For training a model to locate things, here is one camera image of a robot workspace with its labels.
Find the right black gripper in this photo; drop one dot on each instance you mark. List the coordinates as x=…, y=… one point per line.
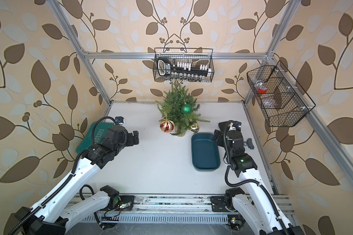
x=220, y=141

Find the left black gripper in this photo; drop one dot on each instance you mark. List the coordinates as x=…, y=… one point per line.
x=130, y=142

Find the dark teal plastic tray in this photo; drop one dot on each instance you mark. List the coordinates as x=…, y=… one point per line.
x=205, y=153

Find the gold ball ornament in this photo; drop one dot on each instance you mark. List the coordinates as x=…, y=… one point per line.
x=194, y=127

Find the red gold striped ornament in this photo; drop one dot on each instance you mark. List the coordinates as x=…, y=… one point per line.
x=167, y=126

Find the green glitter ball ornament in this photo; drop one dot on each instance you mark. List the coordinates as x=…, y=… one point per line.
x=186, y=109

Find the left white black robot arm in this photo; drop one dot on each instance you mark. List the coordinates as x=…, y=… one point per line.
x=51, y=215

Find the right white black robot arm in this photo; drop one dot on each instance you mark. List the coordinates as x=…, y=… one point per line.
x=247, y=193

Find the small green christmas tree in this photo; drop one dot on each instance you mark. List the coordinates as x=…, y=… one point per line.
x=170, y=108

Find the small grey clamp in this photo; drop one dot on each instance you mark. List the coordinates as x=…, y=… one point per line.
x=249, y=144

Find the red item in basket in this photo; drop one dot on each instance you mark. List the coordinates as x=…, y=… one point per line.
x=260, y=87

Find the black socket tool set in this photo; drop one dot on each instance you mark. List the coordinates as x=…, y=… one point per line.
x=170, y=66

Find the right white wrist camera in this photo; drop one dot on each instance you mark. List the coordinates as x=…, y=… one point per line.
x=234, y=126

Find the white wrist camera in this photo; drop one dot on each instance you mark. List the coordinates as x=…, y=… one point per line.
x=119, y=120
x=234, y=126

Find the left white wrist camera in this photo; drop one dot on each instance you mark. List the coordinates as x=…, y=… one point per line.
x=119, y=120

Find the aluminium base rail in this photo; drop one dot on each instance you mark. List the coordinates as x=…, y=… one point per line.
x=183, y=203

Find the right black wire basket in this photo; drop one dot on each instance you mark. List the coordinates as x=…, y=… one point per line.
x=286, y=101

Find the black wire basket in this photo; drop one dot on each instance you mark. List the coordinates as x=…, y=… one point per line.
x=286, y=101
x=184, y=53

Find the back black wire basket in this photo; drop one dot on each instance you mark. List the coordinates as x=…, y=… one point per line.
x=184, y=53

